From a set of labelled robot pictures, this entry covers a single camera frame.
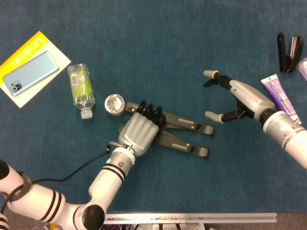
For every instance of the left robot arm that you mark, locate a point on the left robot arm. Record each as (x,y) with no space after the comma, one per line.
(105,184)

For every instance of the yellow white booklet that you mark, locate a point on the yellow white booklet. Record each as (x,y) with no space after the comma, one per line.
(61,60)

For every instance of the black stapler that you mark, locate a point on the black stapler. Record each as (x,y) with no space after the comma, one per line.
(286,61)

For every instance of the light blue smartphone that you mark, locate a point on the light blue smartphone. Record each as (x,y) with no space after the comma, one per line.
(31,74)

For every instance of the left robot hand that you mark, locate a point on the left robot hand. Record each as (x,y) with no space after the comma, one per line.
(138,134)

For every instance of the clear plastic card packet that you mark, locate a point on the clear plastic card packet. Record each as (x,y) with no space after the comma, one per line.
(304,67)

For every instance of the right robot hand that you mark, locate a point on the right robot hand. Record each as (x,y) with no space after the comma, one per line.
(251,98)

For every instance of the teal felt table cloth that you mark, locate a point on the teal felt table cloth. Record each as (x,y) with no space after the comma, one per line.
(144,36)

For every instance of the aluminium frame rail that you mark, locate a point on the aluminium frame rail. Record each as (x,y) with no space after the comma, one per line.
(192,219)

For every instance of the clear plastic bag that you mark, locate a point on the clear plastic bag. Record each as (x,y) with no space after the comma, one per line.
(38,226)

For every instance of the small round metal tin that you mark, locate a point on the small round metal tin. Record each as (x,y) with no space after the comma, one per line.
(114,105)

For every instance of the clear bottle green label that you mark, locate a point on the clear bottle green label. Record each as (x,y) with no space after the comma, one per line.
(81,86)

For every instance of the purple white toothpaste tube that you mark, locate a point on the purple white toothpaste tube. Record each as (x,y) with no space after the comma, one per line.
(278,91)

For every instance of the yellow plug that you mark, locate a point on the yellow plug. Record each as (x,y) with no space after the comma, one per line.
(54,226)

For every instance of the black folding laptop stand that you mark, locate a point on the black folding laptop stand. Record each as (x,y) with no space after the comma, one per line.
(187,122)

